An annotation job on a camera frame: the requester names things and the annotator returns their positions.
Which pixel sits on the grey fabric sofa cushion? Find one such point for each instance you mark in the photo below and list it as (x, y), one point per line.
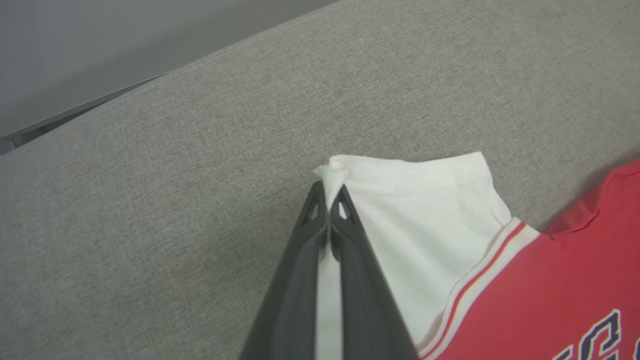
(200, 200)

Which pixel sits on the red and white jersey shirt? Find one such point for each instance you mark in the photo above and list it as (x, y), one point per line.
(425, 225)

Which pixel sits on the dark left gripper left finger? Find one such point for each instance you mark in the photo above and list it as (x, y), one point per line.
(295, 290)

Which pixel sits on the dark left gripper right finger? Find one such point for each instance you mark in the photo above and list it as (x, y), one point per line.
(365, 300)

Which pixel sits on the grey partition base rail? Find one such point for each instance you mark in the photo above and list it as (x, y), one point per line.
(65, 116)

